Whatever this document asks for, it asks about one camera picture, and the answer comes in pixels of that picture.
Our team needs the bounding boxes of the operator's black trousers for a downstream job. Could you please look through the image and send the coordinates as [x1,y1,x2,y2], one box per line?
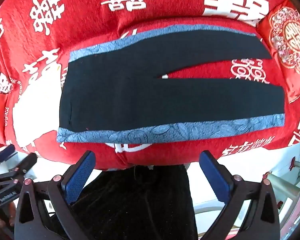
[72,165,198,239]

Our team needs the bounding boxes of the red embroidered pillow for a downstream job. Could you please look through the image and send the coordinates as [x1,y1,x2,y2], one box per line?
[256,0,300,103]

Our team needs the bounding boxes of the white furniture frame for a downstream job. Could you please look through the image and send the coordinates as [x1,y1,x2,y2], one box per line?
[264,143,300,239]

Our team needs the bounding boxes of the black pants with blue trim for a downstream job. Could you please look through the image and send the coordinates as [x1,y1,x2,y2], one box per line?
[57,24,285,144]

